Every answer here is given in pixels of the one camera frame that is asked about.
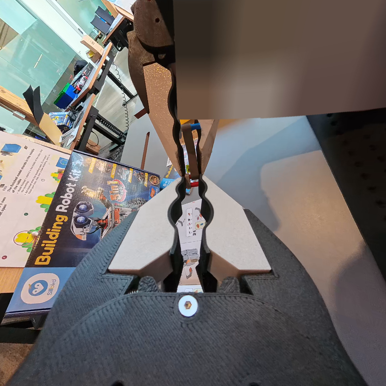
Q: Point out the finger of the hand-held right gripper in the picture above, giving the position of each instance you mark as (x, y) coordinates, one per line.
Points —
(159, 105)
(208, 141)

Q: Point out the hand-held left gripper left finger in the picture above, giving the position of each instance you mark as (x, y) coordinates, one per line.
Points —
(144, 238)

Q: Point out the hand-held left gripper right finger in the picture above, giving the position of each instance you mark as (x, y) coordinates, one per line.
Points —
(238, 238)

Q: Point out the dark brown building beam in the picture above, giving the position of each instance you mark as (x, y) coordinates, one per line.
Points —
(190, 150)

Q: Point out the tan round building piece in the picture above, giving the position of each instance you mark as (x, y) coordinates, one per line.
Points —
(188, 182)

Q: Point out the thin brown rod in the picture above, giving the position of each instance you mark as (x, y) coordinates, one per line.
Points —
(144, 150)

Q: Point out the white instruction booklet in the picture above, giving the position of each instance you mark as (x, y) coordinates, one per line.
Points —
(191, 217)

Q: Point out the small cardboard box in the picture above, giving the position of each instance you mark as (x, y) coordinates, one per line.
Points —
(90, 43)

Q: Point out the dark blue robot kit box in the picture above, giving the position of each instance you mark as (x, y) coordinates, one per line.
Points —
(75, 196)

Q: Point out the red and black toy car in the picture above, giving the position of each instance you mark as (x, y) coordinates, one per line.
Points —
(81, 82)

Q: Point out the blue and green box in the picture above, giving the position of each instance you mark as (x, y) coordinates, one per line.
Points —
(68, 98)

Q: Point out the small blue toy box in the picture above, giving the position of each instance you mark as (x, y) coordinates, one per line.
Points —
(58, 118)

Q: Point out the large printed instruction sheet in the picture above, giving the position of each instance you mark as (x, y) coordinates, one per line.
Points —
(24, 196)

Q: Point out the wooden beam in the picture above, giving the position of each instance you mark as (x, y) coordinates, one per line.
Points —
(12, 101)

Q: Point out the wooden desk with black frame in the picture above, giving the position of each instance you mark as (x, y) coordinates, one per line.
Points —
(87, 105)

